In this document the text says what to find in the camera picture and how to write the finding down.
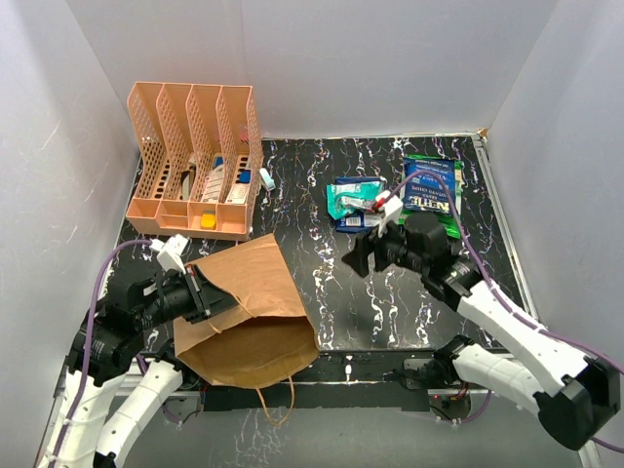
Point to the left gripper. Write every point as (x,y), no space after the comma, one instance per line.
(211,298)

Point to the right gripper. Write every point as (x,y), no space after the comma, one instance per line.
(365,246)

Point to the blue snack packet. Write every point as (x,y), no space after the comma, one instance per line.
(357,221)

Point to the small candy bar packet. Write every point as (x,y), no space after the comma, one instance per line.
(357,204)

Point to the teal snack packet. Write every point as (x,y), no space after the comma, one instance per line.
(359,189)

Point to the brown paper bag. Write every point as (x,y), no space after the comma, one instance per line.
(266,338)

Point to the blue Kettle chips bag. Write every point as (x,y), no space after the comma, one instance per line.
(424,192)

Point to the green Chuba chips bag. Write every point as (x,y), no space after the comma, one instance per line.
(437,224)

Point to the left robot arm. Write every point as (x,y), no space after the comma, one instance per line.
(111,337)

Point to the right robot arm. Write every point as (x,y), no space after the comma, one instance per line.
(572,393)

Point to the yellow sticky note block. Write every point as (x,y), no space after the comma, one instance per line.
(208,220)

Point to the white label cards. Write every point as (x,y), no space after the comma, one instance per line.
(234,187)

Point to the small white blue stapler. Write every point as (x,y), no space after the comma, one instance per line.
(266,180)

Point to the orange plastic file organizer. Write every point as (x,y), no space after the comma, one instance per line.
(180,130)

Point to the aluminium table frame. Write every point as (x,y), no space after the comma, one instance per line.
(387,314)

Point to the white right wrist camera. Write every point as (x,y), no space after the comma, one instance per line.
(388,206)

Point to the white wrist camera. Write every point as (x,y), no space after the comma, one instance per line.
(168,254)
(388,206)

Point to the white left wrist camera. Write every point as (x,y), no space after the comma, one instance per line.
(168,254)

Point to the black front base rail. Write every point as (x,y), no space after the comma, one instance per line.
(335,380)

